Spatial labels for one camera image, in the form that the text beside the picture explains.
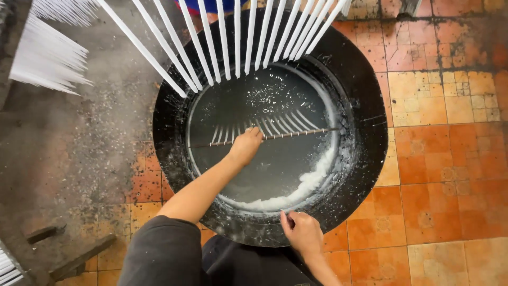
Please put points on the person's black shirt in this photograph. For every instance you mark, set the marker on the person's black shirt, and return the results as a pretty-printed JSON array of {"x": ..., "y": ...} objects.
[{"x": 162, "y": 254}]

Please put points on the row of submerged white candles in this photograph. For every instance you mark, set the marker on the row of submerged white candles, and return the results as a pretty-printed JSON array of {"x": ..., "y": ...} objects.
[{"x": 283, "y": 123}]

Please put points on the grey metal post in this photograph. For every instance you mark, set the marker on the grey metal post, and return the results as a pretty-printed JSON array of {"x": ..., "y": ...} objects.
[{"x": 408, "y": 7}]

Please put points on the white candles in frame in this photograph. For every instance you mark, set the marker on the white candles in frame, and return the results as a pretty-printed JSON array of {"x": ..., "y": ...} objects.
[{"x": 7, "y": 268}]

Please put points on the row of hanging white candles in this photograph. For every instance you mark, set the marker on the row of hanging white candles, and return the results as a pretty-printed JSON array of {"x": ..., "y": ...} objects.
[{"x": 209, "y": 43}]

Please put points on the round black wax vat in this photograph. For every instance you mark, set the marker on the round black wax vat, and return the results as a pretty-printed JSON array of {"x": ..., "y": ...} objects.
[{"x": 359, "y": 103}]

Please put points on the bundle of thin white candles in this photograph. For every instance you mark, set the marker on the bundle of thin white candles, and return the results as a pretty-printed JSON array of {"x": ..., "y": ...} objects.
[{"x": 49, "y": 59}]

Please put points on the person's right hand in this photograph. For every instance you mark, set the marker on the person's right hand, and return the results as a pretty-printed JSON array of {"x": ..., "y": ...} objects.
[{"x": 304, "y": 236}]

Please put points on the blue and red container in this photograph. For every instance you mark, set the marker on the blue and red container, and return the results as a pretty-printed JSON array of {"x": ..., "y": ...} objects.
[{"x": 190, "y": 5}]

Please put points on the short dark wooden block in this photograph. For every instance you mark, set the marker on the short dark wooden block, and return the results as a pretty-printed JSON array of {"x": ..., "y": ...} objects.
[{"x": 43, "y": 234}]

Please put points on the person's dark trousers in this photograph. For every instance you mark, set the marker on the person's dark trousers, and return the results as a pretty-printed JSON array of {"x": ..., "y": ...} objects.
[{"x": 246, "y": 266}]

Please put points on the person's left hand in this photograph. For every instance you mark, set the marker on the person's left hand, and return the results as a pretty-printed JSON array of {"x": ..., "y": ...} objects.
[{"x": 245, "y": 147}]

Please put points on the person's left fingers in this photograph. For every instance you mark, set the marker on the person's left fingers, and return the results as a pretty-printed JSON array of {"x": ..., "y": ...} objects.
[{"x": 254, "y": 132}]

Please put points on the long dark wooden block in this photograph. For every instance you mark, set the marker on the long dark wooden block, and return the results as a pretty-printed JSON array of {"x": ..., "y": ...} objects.
[{"x": 81, "y": 258}]

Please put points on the thin metal dipping rod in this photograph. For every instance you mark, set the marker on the thin metal dipping rod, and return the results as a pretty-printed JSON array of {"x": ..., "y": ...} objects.
[{"x": 297, "y": 134}]

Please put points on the white solidified wax lump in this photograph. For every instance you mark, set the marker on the white solidified wax lump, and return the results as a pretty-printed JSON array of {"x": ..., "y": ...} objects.
[{"x": 310, "y": 182}]

